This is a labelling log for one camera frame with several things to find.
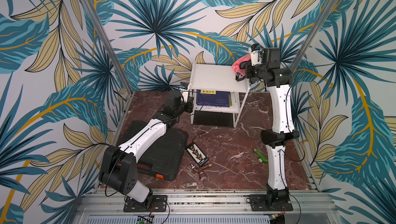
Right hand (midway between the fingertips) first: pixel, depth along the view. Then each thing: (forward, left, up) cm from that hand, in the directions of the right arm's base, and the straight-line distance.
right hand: (248, 65), depth 79 cm
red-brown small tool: (-42, +25, -37) cm, 61 cm away
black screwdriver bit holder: (-33, +26, -38) cm, 57 cm away
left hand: (-11, +29, -13) cm, 34 cm away
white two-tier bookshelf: (-12, +18, -5) cm, 22 cm away
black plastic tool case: (-36, +44, -31) cm, 65 cm away
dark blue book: (-6, +15, -19) cm, 25 cm away
